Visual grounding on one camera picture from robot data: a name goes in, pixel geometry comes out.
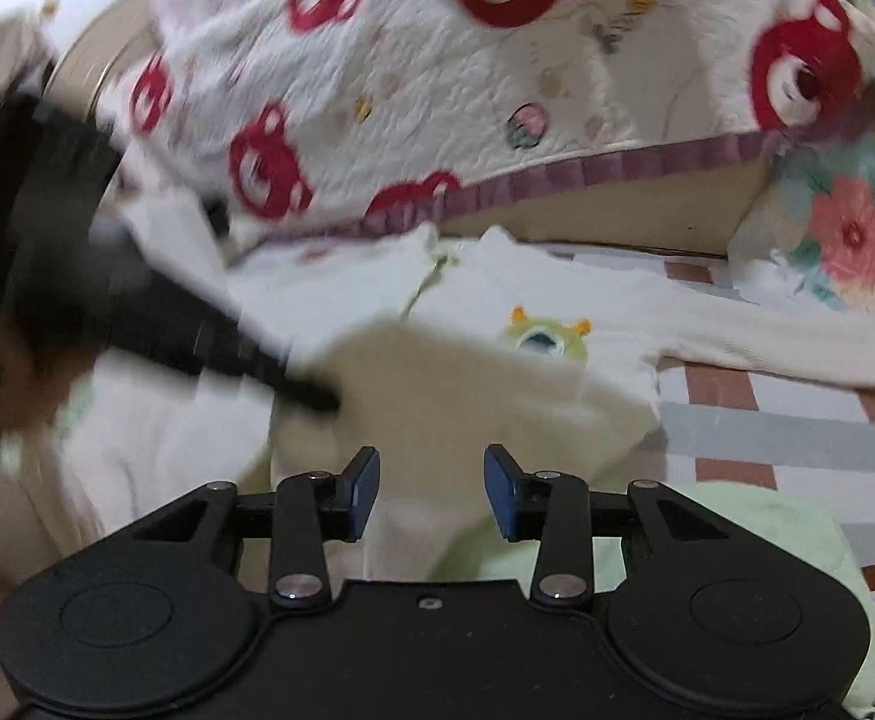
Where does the bear print quilted blanket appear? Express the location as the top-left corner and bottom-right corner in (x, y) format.
(96, 0), (875, 241)

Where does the light green cloth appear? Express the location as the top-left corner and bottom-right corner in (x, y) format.
(437, 480), (875, 706)

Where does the person's left hand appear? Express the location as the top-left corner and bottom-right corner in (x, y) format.
(0, 307), (101, 436)

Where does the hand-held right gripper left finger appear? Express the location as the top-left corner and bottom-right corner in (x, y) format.
(133, 446), (382, 610)

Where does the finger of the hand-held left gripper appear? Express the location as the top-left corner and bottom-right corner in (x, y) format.
(103, 270), (342, 415)

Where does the floral cloth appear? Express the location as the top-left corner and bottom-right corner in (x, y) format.
(729, 0), (875, 436)

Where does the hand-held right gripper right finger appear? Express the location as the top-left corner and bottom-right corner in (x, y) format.
(483, 444), (730, 610)

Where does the beige headboard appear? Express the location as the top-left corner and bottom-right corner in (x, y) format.
(43, 0), (273, 128)

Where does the white ribbed shirt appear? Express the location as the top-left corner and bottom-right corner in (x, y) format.
(55, 225), (875, 586)

